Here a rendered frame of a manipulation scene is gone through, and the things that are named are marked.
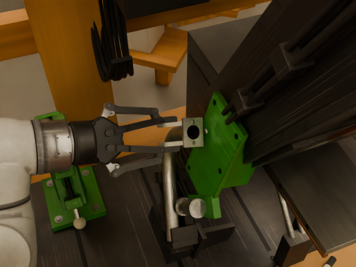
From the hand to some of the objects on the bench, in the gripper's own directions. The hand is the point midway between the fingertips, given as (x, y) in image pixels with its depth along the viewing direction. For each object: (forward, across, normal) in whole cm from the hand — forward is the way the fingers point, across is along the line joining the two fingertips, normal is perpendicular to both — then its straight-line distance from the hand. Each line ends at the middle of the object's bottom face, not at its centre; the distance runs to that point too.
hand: (178, 133), depth 79 cm
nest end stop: (+4, -26, +13) cm, 29 cm away
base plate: (+23, -18, +19) cm, 35 cm away
